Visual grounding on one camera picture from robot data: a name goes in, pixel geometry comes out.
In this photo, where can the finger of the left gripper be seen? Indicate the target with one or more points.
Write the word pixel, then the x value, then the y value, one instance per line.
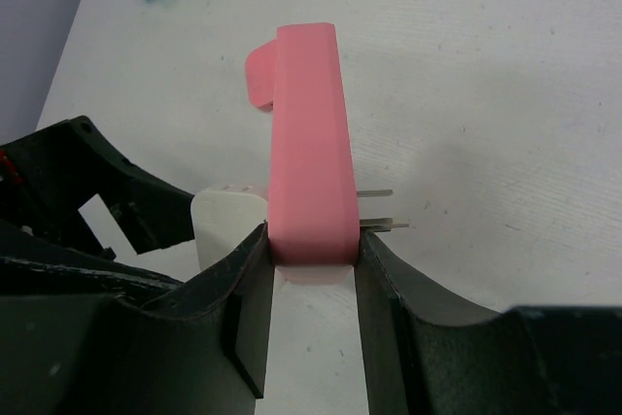
pixel 48 175
pixel 33 266

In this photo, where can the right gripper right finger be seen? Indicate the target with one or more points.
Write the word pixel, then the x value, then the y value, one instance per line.
pixel 427 350

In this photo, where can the white square plug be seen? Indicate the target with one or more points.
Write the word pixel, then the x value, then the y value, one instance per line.
pixel 222 217

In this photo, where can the pink triangular socket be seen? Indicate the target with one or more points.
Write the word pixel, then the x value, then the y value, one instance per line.
pixel 313 221

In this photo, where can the pink square plug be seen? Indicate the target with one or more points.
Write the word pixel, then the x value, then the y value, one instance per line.
pixel 260 67

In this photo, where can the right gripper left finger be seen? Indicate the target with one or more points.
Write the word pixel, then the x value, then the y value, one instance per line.
pixel 199 349

